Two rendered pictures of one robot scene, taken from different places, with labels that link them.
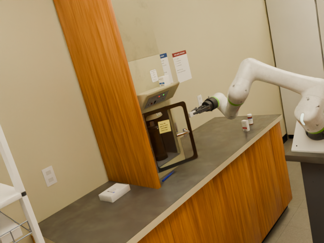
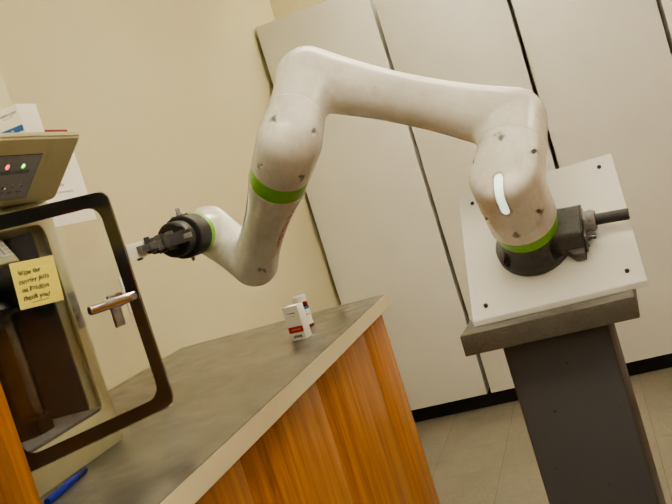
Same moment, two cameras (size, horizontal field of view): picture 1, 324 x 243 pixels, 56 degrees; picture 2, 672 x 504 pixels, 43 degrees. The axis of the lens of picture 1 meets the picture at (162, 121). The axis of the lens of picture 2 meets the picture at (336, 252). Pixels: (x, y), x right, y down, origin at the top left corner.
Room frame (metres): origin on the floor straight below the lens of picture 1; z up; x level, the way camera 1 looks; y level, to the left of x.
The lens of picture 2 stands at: (0.44, 0.21, 1.26)
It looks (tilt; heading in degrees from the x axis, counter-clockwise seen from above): 4 degrees down; 332
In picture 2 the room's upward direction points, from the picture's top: 17 degrees counter-clockwise
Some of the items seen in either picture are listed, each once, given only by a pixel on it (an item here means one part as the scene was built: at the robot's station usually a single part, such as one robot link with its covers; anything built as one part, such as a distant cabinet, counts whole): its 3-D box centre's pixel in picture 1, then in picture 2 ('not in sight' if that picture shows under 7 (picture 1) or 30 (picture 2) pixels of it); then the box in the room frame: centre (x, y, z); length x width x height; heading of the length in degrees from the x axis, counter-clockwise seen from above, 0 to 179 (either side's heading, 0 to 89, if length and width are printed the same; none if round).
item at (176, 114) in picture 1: (170, 137); (64, 324); (1.89, -0.03, 1.19); 0.30 x 0.01 x 0.40; 107
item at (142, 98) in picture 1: (159, 96); (6, 171); (1.92, -0.02, 1.46); 0.32 x 0.11 x 0.10; 135
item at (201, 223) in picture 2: (210, 103); (186, 234); (2.19, -0.37, 1.28); 0.09 x 0.06 x 0.12; 45
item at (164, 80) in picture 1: (164, 80); (20, 124); (1.98, -0.08, 1.54); 0.05 x 0.05 x 0.06; 40
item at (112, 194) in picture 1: (114, 192); not in sight; (1.80, 0.40, 0.96); 0.16 x 0.12 x 0.04; 139
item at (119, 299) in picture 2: (182, 132); (109, 303); (1.88, -0.11, 1.20); 0.10 x 0.05 x 0.03; 107
